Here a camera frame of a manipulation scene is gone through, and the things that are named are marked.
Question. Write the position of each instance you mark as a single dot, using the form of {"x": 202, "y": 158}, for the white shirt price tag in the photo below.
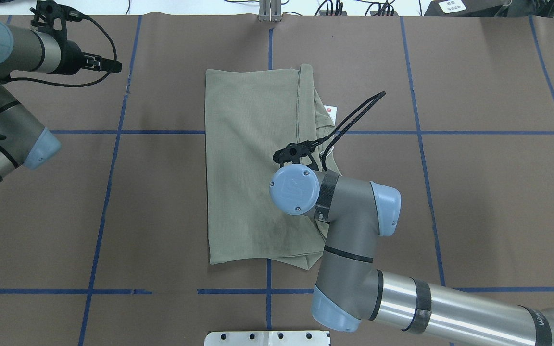
{"x": 332, "y": 112}

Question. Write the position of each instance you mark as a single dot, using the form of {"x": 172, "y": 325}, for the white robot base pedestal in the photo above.
{"x": 268, "y": 338}

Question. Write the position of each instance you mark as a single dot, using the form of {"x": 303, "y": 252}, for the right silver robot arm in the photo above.
{"x": 461, "y": 249}

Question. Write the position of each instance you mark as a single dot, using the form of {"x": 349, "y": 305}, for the sage green long-sleeve shirt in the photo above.
{"x": 249, "y": 116}

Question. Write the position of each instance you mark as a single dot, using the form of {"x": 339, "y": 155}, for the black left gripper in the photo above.
{"x": 71, "y": 59}

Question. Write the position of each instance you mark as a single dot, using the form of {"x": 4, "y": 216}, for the aluminium frame post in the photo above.
{"x": 270, "y": 11}

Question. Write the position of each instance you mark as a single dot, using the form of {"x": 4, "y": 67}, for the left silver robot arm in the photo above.
{"x": 24, "y": 140}

